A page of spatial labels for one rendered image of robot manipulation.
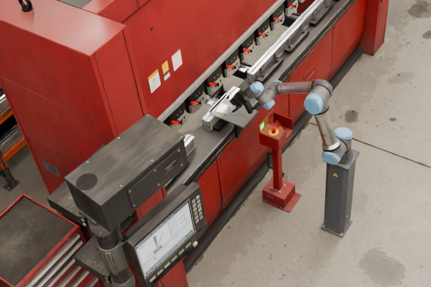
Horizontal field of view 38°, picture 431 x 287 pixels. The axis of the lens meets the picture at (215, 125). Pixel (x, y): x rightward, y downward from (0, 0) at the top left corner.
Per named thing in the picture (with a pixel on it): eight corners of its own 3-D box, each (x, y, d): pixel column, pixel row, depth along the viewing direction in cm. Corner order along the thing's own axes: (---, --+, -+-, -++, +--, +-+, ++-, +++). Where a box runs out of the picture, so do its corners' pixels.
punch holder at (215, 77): (210, 97, 409) (208, 77, 397) (200, 92, 413) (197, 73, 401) (223, 83, 417) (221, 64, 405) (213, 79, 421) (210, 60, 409)
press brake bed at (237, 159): (179, 284, 445) (161, 214, 387) (156, 271, 455) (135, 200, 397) (363, 53, 608) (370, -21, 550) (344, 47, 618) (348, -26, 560)
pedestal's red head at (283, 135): (278, 152, 438) (278, 134, 425) (259, 143, 445) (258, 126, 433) (292, 134, 449) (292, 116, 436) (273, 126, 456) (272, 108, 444)
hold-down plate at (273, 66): (262, 84, 458) (262, 81, 456) (256, 82, 460) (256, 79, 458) (283, 61, 474) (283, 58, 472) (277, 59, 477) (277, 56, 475)
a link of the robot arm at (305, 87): (335, 73, 377) (270, 77, 410) (327, 84, 370) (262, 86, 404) (341, 88, 382) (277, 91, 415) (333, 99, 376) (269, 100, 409)
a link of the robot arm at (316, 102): (349, 152, 399) (328, 84, 370) (339, 168, 391) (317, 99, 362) (333, 150, 407) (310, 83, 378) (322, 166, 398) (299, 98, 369)
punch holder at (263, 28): (259, 47, 441) (258, 27, 430) (249, 43, 445) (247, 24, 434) (270, 35, 449) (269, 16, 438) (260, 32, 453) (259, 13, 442)
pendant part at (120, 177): (136, 311, 311) (98, 207, 252) (105, 284, 324) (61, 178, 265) (206, 245, 335) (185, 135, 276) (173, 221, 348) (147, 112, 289)
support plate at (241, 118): (243, 128, 411) (243, 127, 411) (211, 114, 423) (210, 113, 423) (258, 111, 421) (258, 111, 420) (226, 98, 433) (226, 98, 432)
